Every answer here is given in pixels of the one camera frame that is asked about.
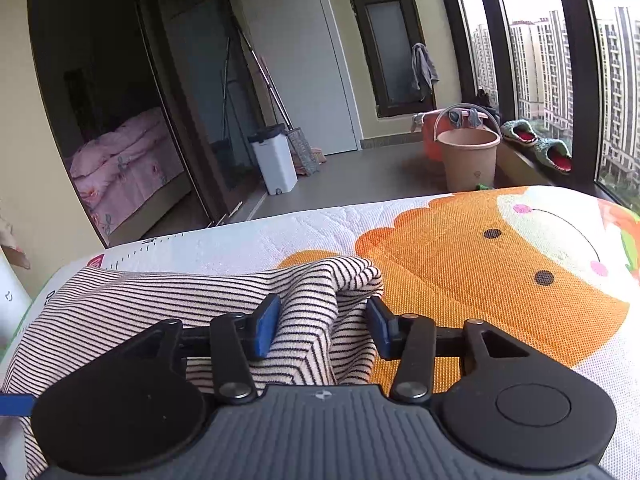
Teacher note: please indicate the bed with pink quilt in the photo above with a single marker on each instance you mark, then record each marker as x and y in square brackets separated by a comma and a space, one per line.
[125, 170]

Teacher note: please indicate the apartment buildings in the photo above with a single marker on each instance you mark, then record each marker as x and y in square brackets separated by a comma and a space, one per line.
[550, 70]

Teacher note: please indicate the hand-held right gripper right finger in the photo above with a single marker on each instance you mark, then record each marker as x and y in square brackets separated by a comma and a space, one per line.
[382, 330]

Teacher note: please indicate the beige bucket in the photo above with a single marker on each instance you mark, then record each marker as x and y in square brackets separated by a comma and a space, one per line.
[467, 162]

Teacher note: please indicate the small dark object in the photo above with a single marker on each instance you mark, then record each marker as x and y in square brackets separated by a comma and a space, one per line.
[486, 100]

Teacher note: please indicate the orange bucket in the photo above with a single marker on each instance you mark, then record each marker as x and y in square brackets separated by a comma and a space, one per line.
[432, 140]

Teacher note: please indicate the hanging grey cloth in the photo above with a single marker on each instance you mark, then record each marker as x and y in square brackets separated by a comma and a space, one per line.
[424, 70]

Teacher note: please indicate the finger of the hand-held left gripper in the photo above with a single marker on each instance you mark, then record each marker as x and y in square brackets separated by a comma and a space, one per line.
[15, 405]

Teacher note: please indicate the grey rag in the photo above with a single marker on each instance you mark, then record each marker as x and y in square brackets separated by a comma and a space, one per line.
[475, 117]
[455, 117]

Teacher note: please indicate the dark large window frame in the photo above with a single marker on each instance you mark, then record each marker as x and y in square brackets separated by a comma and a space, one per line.
[487, 35]

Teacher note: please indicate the flat mop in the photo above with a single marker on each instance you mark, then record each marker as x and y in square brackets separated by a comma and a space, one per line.
[302, 152]

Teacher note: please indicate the striped beige garment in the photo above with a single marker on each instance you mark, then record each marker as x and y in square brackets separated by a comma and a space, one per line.
[125, 295]

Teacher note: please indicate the white door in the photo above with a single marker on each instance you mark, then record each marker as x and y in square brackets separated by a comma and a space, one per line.
[310, 60]

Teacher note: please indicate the green slipper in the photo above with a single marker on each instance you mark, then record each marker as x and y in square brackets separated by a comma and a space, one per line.
[552, 155]
[517, 132]

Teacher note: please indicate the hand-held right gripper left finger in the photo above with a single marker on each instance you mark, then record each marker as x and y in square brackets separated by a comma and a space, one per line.
[265, 330]

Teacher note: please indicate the dark sliding door frame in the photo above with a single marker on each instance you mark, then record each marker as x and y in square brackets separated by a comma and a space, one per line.
[175, 110]

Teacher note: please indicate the small brown framed window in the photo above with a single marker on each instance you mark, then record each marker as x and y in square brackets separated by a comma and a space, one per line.
[390, 45]

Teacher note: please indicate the white cartoon printed mat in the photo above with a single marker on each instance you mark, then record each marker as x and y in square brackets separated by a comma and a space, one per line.
[500, 285]

